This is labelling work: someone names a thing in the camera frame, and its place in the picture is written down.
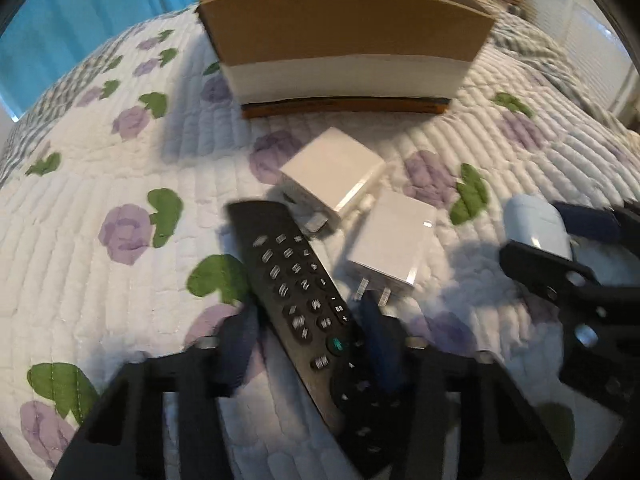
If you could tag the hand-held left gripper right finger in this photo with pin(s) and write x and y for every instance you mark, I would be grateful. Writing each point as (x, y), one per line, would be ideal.
(386, 360)

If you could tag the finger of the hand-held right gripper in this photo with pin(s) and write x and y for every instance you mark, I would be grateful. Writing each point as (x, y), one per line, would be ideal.
(587, 222)
(545, 270)

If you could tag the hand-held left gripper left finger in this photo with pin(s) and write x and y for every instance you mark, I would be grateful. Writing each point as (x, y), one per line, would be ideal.
(239, 355)

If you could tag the light blue earbuds case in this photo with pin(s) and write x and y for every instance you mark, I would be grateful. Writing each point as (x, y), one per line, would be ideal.
(537, 222)

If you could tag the black remote control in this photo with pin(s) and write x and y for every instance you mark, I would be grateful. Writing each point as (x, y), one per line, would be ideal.
(300, 285)

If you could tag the brown cardboard box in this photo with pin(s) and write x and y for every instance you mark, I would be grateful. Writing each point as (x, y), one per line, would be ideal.
(345, 45)

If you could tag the white power adapter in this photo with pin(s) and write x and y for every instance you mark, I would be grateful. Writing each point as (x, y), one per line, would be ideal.
(332, 170)
(392, 240)

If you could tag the white floral quilt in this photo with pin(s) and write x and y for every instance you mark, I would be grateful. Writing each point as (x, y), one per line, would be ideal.
(100, 270)

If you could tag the white shutter door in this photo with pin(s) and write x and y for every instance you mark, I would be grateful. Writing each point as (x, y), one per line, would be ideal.
(585, 35)

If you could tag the blue curtain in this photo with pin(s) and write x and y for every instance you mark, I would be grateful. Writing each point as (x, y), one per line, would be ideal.
(75, 15)

